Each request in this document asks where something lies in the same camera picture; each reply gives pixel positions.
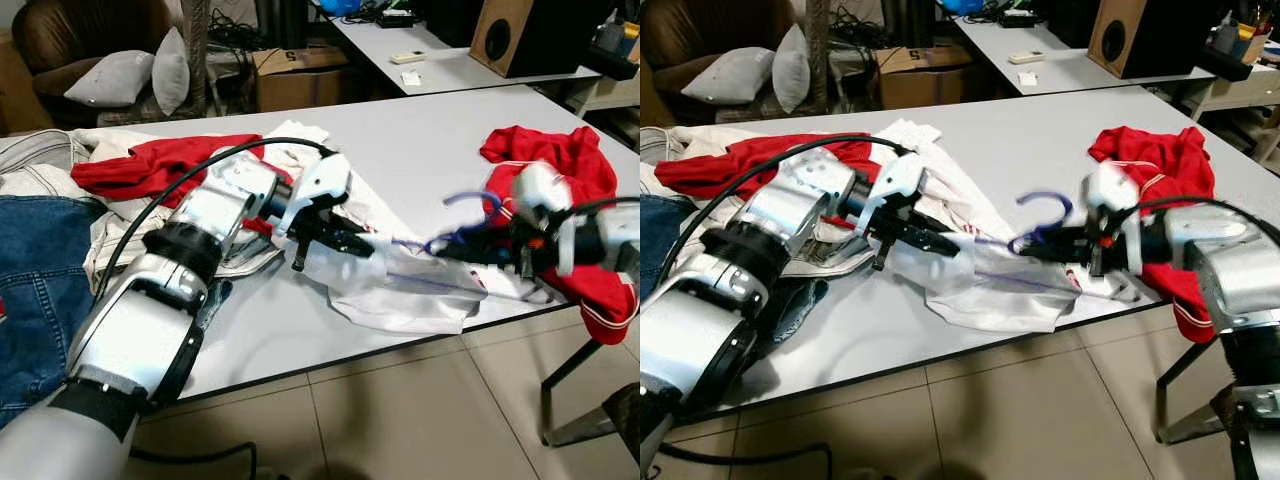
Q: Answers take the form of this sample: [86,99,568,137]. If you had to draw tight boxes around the purple plastic hanger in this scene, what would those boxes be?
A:
[385,190,504,297]
[975,190,1076,297]

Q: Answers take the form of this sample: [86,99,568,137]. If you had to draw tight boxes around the white knit garment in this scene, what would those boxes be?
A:
[262,120,331,171]
[880,118,943,166]

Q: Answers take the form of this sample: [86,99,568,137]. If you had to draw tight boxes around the red t-shirt white trim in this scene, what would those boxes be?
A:
[70,133,296,236]
[480,125,639,346]
[655,133,881,201]
[1088,125,1216,344]

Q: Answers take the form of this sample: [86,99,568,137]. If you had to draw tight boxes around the blue denim jeans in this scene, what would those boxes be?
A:
[640,195,833,341]
[0,195,233,426]

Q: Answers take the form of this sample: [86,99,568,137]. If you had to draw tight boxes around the brown cardboard box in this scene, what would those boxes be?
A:
[252,45,351,113]
[875,45,966,109]

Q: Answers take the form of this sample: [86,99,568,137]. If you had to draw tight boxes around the black metal table leg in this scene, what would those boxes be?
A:
[540,335,641,448]
[1155,338,1241,446]

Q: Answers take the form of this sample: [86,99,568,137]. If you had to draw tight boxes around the brown rough pole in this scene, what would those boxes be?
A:
[805,0,833,111]
[183,0,211,113]

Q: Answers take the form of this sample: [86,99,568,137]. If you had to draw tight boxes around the black wooden speaker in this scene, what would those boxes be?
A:
[470,0,616,79]
[1088,0,1236,79]

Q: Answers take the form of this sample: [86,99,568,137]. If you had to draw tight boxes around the desk organizer with bottles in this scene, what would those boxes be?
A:
[1205,15,1266,81]
[590,20,641,81]

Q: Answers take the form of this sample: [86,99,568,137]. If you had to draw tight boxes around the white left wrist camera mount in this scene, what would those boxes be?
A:
[283,153,353,239]
[868,150,933,236]

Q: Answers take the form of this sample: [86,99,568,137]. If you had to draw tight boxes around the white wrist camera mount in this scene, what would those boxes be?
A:
[1082,160,1146,279]
[868,150,933,236]
[510,163,579,279]
[283,153,353,239]

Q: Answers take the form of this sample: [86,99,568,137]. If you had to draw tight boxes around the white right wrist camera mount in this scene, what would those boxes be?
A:
[510,163,579,279]
[1082,160,1146,279]

